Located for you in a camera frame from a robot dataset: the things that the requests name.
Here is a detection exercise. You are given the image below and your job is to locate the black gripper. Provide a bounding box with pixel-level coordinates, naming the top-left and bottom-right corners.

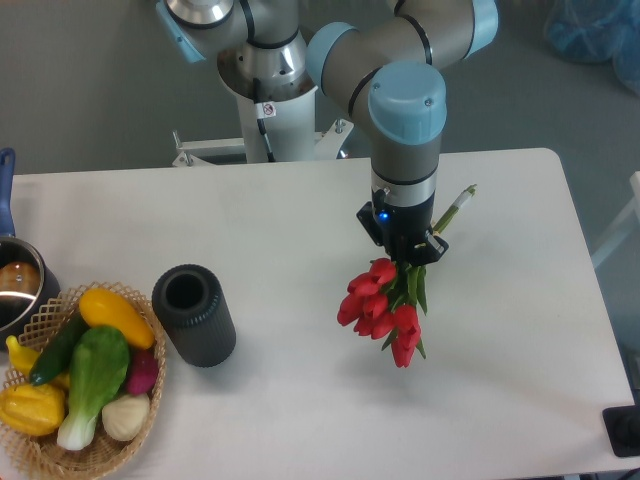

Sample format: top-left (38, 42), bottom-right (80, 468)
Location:
top-left (356, 190), bottom-right (449, 266)

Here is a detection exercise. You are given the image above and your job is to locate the red tulip bouquet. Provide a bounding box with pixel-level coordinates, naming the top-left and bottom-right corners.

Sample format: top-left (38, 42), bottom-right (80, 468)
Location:
top-left (336, 183), bottom-right (478, 370)

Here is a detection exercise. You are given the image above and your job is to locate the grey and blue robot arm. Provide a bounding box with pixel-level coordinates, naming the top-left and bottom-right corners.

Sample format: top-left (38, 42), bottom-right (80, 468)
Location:
top-left (156, 1), bottom-right (498, 266)

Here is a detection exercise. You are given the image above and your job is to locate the dark grey ribbed vase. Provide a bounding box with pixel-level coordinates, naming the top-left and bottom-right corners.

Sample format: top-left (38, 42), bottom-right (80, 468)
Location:
top-left (152, 264), bottom-right (236, 368)

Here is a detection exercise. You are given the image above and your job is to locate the black device at table edge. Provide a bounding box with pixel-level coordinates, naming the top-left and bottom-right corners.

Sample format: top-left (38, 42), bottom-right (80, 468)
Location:
top-left (602, 405), bottom-right (639, 458)

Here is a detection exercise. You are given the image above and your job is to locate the blue plastic bag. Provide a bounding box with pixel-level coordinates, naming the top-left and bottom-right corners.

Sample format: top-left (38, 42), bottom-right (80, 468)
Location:
top-left (544, 1), bottom-right (639, 94)

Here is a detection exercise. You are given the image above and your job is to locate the magenta radish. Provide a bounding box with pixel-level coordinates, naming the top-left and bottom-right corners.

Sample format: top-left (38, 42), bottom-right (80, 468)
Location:
top-left (125, 351), bottom-right (159, 395)

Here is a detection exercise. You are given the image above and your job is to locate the yellow squash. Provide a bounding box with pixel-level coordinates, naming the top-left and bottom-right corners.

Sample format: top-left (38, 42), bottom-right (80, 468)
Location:
top-left (78, 288), bottom-right (155, 350)

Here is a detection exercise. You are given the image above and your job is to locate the green bok choy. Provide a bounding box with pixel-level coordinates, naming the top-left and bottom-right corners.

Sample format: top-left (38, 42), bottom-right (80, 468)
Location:
top-left (57, 326), bottom-right (130, 451)

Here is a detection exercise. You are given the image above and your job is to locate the white garlic bulb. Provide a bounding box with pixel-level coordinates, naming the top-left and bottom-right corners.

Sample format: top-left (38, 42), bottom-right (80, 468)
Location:
top-left (101, 394), bottom-right (150, 442)

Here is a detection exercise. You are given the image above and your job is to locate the dark green cucumber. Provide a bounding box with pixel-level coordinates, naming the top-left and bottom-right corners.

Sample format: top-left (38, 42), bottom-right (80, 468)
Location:
top-left (28, 312), bottom-right (89, 386)

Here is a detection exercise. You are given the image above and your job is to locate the yellow banana-shaped gourd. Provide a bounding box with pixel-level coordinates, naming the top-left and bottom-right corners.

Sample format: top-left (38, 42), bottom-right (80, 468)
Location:
top-left (5, 335), bottom-right (70, 391)

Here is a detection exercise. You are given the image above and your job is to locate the small yellow pumpkin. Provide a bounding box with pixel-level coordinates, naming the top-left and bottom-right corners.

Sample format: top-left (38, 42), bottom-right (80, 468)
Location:
top-left (1, 384), bottom-right (66, 436)

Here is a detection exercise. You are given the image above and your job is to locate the woven wicker basket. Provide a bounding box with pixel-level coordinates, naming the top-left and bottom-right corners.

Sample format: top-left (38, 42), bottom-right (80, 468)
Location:
top-left (1, 282), bottom-right (166, 479)

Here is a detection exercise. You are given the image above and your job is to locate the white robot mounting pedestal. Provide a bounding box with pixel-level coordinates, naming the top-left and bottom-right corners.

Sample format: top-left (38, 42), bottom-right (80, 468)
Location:
top-left (173, 34), bottom-right (354, 167)

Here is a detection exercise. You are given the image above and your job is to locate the white furniture frame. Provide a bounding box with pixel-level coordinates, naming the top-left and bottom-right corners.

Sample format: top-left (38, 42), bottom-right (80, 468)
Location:
top-left (591, 171), bottom-right (639, 269)

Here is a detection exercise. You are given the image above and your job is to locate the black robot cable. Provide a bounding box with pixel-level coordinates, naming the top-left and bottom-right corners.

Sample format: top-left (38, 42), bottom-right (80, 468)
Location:
top-left (252, 77), bottom-right (277, 164)

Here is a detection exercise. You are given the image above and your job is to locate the blue-handled saucepan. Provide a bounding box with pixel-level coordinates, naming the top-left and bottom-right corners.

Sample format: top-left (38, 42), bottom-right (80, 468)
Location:
top-left (1, 147), bottom-right (60, 350)

